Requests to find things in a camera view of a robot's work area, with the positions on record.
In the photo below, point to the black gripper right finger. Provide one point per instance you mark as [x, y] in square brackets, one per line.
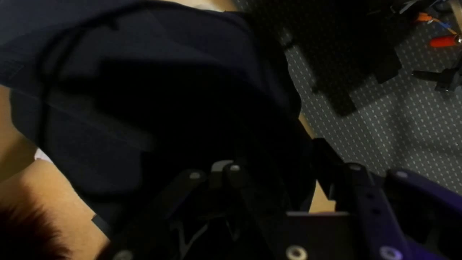
[380, 210]

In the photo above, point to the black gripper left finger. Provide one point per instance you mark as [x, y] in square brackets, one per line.
[159, 216]

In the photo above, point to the black hoodie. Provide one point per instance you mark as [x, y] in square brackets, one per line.
[159, 86]

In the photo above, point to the person with black hair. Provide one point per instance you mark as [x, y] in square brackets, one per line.
[43, 202]

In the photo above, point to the black equipment case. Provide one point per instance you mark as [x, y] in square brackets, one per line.
[344, 57]

